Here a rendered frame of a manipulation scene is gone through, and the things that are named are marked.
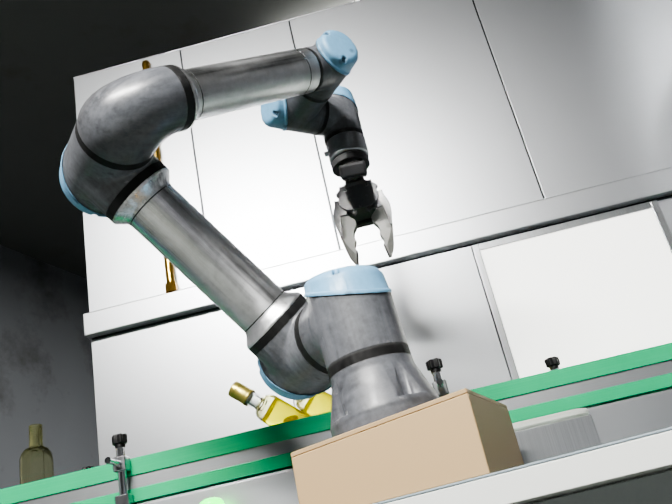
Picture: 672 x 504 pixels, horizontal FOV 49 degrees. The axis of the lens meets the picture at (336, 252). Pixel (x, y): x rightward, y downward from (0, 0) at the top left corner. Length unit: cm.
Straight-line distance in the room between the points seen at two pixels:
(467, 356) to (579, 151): 59
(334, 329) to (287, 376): 16
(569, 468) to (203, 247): 59
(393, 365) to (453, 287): 76
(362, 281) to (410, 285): 71
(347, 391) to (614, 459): 33
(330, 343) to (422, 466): 21
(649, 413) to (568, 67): 94
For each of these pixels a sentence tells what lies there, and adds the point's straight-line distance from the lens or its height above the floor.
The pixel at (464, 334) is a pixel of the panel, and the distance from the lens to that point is 167.
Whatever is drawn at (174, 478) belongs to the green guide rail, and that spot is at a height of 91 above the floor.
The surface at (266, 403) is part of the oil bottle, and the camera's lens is 153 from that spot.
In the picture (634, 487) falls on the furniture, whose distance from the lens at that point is 89.
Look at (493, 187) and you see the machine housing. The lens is 184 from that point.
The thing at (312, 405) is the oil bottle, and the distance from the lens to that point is 151.
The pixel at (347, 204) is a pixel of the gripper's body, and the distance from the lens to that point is 133.
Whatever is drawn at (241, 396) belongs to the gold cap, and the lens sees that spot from 156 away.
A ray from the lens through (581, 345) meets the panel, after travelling 169.
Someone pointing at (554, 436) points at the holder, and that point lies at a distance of 117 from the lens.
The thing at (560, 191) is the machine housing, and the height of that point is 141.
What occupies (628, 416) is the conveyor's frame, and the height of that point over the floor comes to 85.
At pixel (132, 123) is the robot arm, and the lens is 106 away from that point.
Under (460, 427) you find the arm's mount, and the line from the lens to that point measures 88.
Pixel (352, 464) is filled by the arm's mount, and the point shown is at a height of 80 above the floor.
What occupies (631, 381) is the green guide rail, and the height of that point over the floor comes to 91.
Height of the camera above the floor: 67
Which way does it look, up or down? 24 degrees up
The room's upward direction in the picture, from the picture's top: 12 degrees counter-clockwise
